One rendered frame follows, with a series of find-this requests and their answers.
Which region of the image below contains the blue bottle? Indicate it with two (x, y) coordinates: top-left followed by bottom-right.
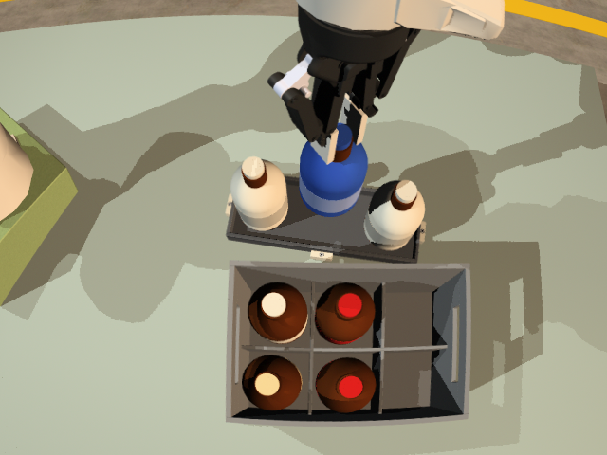
(299, 123), (368, 217)

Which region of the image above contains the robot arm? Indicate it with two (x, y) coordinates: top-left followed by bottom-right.
(0, 0), (505, 221)

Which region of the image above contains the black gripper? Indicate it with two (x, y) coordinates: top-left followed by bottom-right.
(267, 4), (421, 164)

